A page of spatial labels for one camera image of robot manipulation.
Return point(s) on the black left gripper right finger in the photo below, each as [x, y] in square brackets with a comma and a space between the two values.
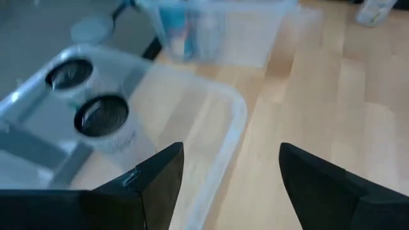
[335, 204]

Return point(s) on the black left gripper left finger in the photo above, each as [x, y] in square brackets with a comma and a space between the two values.
[128, 207]

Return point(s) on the clear plastic bin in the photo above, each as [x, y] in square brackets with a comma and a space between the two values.
[191, 121]
[249, 41]

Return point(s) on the Celsius Tropical Vibe can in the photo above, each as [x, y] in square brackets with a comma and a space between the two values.
[375, 12]

